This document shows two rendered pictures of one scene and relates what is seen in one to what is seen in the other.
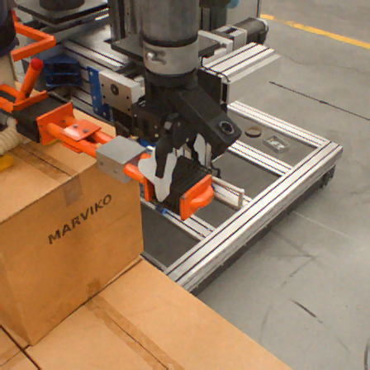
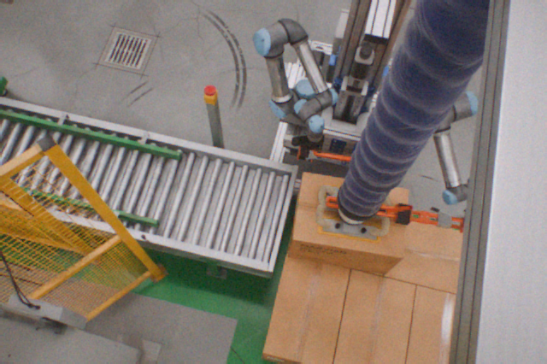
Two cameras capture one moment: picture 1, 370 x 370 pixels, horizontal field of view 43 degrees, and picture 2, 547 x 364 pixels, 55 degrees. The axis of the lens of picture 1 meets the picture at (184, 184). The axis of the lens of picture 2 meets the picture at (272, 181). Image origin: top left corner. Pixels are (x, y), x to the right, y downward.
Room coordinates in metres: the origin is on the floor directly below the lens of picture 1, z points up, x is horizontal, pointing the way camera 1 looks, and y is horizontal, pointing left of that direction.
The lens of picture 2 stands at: (0.43, 1.35, 3.70)
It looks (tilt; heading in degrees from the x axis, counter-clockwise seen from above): 69 degrees down; 327
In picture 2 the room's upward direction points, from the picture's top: 4 degrees clockwise
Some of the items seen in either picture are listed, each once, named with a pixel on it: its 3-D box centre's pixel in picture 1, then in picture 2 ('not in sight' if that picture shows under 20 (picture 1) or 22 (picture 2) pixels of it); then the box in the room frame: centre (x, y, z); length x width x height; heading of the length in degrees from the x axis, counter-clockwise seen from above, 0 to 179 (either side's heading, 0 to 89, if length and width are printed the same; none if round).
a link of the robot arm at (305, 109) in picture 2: not in sight; (308, 109); (1.44, 0.52, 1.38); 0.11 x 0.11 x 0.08; 4
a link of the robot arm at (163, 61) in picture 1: (168, 54); not in sight; (0.60, 0.02, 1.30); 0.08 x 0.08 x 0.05
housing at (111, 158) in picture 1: (121, 158); (443, 221); (0.68, 0.11, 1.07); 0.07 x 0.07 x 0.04; 52
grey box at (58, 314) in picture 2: not in sight; (49, 312); (1.04, 1.91, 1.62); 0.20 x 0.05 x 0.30; 47
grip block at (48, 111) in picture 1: (45, 116); (402, 214); (0.81, 0.28, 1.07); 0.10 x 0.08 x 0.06; 142
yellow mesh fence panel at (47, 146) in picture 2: not in sight; (56, 276); (1.36, 1.97, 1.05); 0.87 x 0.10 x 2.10; 99
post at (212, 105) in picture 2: not in sight; (216, 132); (1.97, 0.83, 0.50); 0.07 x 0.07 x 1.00; 47
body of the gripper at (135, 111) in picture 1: (168, 103); not in sight; (0.61, 0.03, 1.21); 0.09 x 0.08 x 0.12; 52
